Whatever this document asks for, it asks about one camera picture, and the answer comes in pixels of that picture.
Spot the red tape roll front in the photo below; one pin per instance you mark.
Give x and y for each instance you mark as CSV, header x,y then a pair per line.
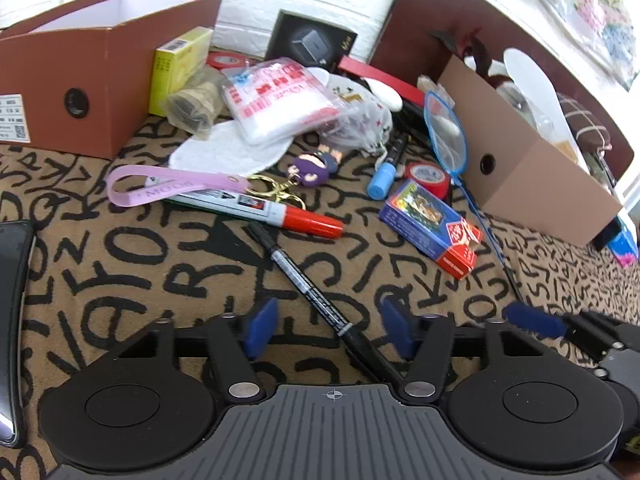
x,y
431,176

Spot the white round pad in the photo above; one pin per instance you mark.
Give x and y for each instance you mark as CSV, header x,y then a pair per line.
x,y
225,150

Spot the playing card box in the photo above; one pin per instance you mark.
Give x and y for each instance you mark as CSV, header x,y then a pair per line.
x,y
431,226

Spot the white printed cloth pouch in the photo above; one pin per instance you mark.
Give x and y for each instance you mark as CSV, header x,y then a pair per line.
x,y
365,120

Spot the blue rim small net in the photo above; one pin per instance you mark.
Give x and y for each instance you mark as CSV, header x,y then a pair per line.
x,y
449,144

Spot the pink wrist strap keychain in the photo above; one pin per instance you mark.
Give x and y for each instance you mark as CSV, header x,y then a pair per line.
x,y
202,190

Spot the purple cartoon figure keychain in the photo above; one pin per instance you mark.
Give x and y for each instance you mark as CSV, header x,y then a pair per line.
x,y
312,169

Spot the red white plastic packet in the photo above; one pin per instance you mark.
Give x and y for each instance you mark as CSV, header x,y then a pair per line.
x,y
277,100

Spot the thin black pen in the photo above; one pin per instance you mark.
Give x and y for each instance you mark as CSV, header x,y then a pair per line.
x,y
359,348

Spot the letter pattern tan rug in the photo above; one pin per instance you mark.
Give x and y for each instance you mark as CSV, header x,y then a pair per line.
x,y
100,273

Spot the tan cardboard box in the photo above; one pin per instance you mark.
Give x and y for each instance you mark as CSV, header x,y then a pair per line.
x,y
515,174

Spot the dark brown shoe box lid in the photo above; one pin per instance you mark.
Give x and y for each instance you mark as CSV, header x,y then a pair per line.
x,y
418,35

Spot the red tape roll rear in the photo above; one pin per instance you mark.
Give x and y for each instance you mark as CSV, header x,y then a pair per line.
x,y
223,60

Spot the black smartphone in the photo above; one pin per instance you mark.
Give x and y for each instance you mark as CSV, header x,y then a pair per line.
x,y
17,241

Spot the blue cap black marker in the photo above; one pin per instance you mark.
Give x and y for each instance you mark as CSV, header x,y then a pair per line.
x,y
385,175

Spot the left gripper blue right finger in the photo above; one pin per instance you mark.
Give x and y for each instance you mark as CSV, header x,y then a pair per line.
x,y
401,327

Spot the red cap white marker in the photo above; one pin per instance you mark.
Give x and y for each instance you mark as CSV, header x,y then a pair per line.
x,y
253,208

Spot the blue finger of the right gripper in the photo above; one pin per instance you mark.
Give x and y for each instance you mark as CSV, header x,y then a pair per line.
x,y
534,320

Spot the red tape roll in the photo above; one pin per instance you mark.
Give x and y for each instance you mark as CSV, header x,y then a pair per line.
x,y
431,176
223,60

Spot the yellow green medicine box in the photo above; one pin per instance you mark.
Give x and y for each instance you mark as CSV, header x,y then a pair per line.
x,y
175,62

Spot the white shoe insole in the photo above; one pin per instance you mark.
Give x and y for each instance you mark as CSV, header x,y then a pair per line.
x,y
536,86

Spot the black charger box upright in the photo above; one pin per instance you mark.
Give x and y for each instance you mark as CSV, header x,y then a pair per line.
x,y
309,41

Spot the brown shoe box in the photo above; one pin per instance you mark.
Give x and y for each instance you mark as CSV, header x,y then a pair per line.
x,y
77,78

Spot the clear bag brown items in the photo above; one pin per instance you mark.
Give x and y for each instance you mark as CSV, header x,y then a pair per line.
x,y
196,106

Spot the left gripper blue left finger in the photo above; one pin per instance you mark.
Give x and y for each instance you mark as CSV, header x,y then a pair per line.
x,y
259,326

